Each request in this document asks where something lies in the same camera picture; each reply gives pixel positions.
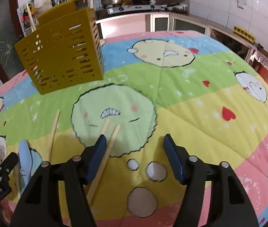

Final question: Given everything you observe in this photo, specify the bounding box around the yellow egg tray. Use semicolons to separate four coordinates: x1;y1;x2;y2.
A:
233;26;256;44

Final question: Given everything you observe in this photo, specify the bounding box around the gas stove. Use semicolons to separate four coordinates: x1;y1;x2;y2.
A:
95;5;167;19

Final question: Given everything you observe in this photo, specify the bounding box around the wall power socket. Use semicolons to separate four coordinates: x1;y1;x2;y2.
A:
236;0;247;9

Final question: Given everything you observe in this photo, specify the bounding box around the dark wooden glass door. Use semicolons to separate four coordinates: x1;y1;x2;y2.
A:
0;0;24;83

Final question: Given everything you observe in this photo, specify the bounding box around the yellow perforated utensil holder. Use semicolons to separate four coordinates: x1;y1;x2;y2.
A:
15;0;104;95

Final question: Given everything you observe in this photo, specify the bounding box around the chopstick in holder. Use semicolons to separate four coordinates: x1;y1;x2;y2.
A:
26;4;36;32

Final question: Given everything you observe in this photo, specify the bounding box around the colourful cartoon quilt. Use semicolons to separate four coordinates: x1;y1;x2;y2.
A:
0;31;268;226

